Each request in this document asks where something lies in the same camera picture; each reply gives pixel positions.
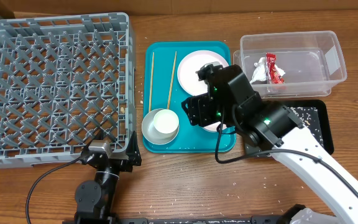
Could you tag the wooden chopstick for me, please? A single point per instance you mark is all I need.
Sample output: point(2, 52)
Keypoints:
point(171, 81)
point(151, 82)

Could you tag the white tissue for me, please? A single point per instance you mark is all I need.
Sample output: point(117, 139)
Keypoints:
point(259, 74)

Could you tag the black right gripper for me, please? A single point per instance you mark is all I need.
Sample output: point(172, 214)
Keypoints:
point(206, 73)

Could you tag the small white plate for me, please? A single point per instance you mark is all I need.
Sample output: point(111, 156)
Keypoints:
point(212, 127)

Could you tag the white cup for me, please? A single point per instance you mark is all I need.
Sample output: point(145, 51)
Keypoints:
point(166, 121)

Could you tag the grey dishwasher rack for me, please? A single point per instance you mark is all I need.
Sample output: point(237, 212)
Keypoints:
point(63, 80)

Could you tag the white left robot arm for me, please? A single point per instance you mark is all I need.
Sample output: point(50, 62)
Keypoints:
point(94, 198)

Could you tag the black tray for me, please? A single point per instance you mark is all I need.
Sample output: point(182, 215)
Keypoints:
point(319, 124)

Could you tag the red snack wrapper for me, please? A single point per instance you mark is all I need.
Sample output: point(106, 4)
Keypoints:
point(275, 74)

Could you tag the large white plate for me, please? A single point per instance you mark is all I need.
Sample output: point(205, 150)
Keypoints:
point(193, 62)

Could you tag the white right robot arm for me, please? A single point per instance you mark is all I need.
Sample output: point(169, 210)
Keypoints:
point(301, 153)

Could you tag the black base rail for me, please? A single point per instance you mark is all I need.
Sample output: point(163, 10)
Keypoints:
point(216, 220)

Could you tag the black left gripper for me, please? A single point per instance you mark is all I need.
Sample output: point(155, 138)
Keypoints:
point(133, 154)

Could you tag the grey bowl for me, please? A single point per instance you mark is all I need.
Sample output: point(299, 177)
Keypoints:
point(151, 134)

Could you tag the clear plastic bin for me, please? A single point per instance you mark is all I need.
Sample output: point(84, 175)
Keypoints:
point(313, 62)

